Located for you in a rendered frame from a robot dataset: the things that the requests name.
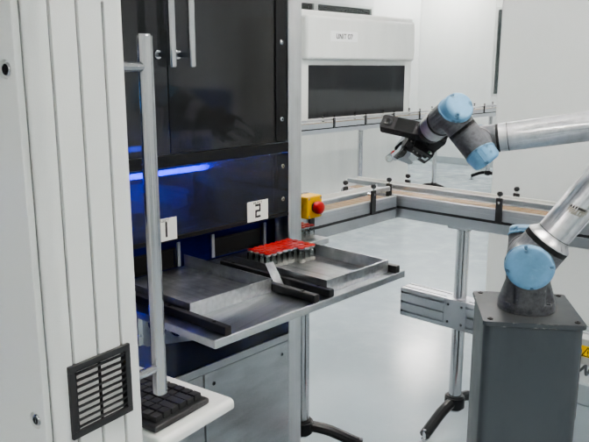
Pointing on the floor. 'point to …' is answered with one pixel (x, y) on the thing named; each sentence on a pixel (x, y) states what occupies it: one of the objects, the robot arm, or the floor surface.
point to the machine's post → (287, 229)
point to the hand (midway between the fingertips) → (393, 152)
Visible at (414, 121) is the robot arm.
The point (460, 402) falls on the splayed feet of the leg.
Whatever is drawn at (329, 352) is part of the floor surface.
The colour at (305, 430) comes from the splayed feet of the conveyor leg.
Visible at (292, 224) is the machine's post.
